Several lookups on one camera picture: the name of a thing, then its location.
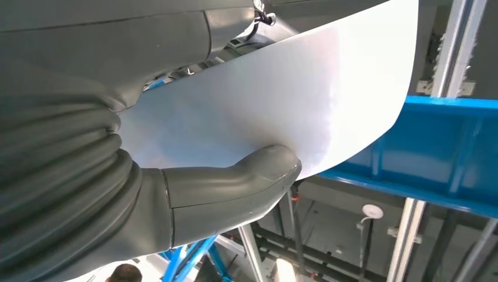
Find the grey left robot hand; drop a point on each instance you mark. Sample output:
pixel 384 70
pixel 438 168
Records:
pixel 97 46

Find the person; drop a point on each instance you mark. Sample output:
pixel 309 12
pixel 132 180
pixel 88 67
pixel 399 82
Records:
pixel 124 274

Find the white round ceiling sensor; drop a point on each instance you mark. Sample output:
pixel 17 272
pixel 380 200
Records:
pixel 372 211

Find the wide blue metal rack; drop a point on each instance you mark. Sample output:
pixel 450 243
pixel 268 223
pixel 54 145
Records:
pixel 428 148

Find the silver aluminium post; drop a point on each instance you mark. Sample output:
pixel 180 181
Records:
pixel 459 46

